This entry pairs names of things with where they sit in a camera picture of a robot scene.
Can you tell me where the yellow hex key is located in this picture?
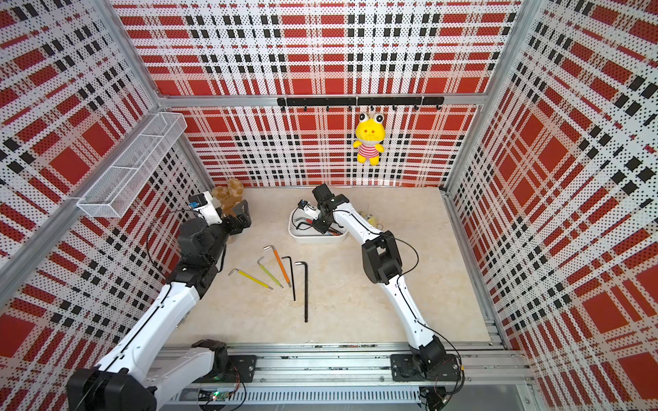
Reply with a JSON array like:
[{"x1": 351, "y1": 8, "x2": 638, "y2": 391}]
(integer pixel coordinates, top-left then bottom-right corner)
[{"x1": 228, "y1": 268, "x2": 273, "y2": 290}]

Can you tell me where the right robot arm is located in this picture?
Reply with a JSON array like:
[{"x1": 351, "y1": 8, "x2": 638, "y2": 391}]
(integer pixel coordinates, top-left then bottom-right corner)
[{"x1": 297, "y1": 184, "x2": 464, "y2": 386}]

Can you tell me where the yellow frog plush toy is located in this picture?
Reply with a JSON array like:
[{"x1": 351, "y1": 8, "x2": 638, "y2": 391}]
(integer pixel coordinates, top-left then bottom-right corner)
[{"x1": 353, "y1": 113, "x2": 386, "y2": 166}]

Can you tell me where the long black hex key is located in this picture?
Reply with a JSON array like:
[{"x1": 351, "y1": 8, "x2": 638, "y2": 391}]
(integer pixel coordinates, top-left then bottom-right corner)
[{"x1": 294, "y1": 261, "x2": 309, "y2": 324}]

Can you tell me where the black hook rail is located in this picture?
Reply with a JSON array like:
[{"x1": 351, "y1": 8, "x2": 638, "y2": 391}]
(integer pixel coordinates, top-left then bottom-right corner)
[{"x1": 277, "y1": 96, "x2": 446, "y2": 110}]

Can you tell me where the thin black hex key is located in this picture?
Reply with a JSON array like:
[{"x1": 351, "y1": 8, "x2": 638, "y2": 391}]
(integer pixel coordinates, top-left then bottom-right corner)
[{"x1": 282, "y1": 256, "x2": 296, "y2": 301}]

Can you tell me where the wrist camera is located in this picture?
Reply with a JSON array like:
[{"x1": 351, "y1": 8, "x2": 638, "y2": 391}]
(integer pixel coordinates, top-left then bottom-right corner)
[
  {"x1": 297, "y1": 200, "x2": 320, "y2": 220},
  {"x1": 188, "y1": 191, "x2": 222, "y2": 225}
]

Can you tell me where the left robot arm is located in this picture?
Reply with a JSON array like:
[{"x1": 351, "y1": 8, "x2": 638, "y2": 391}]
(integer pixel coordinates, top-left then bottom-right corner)
[{"x1": 66, "y1": 192, "x2": 251, "y2": 410}]

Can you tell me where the small yellow keychain toy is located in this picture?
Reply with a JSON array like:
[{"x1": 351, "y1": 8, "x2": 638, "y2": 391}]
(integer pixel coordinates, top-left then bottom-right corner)
[{"x1": 360, "y1": 212, "x2": 383, "y2": 231}]

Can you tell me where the green hex key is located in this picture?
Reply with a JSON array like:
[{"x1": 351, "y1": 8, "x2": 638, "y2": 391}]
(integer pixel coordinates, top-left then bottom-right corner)
[{"x1": 257, "y1": 257, "x2": 283, "y2": 288}]

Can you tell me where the orange hex key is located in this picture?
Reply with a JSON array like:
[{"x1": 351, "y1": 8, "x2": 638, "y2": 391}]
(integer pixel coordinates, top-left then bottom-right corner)
[{"x1": 263, "y1": 245, "x2": 292, "y2": 288}]

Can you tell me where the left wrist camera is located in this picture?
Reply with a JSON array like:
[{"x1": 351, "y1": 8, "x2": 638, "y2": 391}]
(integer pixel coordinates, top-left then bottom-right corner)
[{"x1": 188, "y1": 191, "x2": 222, "y2": 225}]

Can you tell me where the green circuit board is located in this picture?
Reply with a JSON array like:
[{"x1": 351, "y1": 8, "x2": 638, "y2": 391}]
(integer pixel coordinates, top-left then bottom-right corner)
[{"x1": 198, "y1": 390, "x2": 231, "y2": 403}]

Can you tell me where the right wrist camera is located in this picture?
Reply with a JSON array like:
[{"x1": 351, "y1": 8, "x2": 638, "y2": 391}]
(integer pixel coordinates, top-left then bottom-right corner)
[{"x1": 297, "y1": 200, "x2": 320, "y2": 220}]

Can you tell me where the brown teddy bear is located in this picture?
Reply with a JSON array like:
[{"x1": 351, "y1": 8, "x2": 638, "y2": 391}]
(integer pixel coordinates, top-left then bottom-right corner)
[{"x1": 211, "y1": 178, "x2": 244, "y2": 217}]

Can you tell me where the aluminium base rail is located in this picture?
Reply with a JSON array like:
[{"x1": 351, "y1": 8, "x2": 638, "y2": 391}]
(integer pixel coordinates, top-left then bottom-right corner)
[{"x1": 110, "y1": 342, "x2": 536, "y2": 407}]

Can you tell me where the white plastic storage box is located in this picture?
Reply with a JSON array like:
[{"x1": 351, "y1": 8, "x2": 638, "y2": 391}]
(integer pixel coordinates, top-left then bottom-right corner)
[{"x1": 288, "y1": 208, "x2": 347, "y2": 244}]

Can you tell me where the white wire mesh basket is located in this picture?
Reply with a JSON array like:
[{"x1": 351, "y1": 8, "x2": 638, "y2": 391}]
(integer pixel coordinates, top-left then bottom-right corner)
[{"x1": 77, "y1": 111, "x2": 185, "y2": 219}]

